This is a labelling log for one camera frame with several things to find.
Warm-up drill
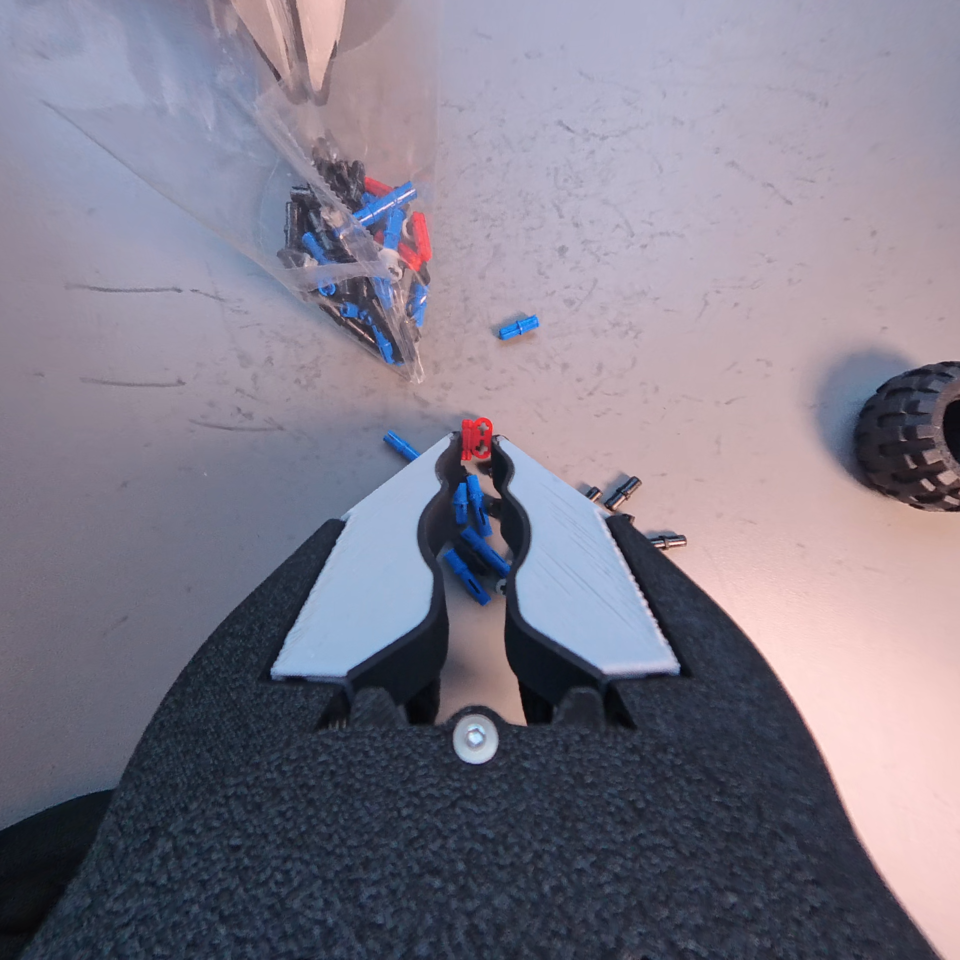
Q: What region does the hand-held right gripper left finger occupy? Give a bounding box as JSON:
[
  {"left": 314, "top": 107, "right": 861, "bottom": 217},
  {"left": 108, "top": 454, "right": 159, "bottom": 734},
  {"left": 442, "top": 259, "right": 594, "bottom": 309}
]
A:
[{"left": 270, "top": 434, "right": 462, "bottom": 684}]

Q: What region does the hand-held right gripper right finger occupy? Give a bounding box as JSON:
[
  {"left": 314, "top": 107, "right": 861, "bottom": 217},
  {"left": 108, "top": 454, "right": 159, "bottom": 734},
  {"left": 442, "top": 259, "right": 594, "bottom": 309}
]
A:
[{"left": 492, "top": 435, "right": 684, "bottom": 679}]

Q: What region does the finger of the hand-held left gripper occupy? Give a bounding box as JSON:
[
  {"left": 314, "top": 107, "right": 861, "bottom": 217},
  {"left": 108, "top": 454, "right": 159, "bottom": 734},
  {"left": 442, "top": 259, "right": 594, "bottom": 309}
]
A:
[
  {"left": 294, "top": 0, "right": 349, "bottom": 100},
  {"left": 225, "top": 0, "right": 309, "bottom": 94}
]

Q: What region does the large pile of toy pins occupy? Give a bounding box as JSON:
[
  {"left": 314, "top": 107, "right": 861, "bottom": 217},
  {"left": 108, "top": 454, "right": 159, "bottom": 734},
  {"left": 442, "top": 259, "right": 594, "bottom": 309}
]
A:
[{"left": 383, "top": 432, "right": 688, "bottom": 606}]

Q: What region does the clear plastic bag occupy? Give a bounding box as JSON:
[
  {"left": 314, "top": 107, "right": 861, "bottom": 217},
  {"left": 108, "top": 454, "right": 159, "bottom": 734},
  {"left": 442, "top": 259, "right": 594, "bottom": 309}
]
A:
[{"left": 30, "top": 0, "right": 439, "bottom": 387}]

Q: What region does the small cluster of toy pins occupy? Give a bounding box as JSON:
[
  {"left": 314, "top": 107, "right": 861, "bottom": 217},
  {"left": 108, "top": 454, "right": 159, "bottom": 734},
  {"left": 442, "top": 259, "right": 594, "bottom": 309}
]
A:
[{"left": 279, "top": 138, "right": 436, "bottom": 379}]

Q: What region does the black toy tyre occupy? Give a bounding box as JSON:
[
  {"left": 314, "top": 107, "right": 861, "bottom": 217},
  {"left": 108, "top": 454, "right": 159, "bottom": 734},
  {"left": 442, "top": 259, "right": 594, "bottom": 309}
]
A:
[{"left": 854, "top": 362, "right": 960, "bottom": 513}]

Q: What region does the grey desk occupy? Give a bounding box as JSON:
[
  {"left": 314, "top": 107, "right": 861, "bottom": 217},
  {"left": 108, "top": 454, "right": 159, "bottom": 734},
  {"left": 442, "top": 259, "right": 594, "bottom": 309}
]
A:
[{"left": 0, "top": 0, "right": 960, "bottom": 931}]

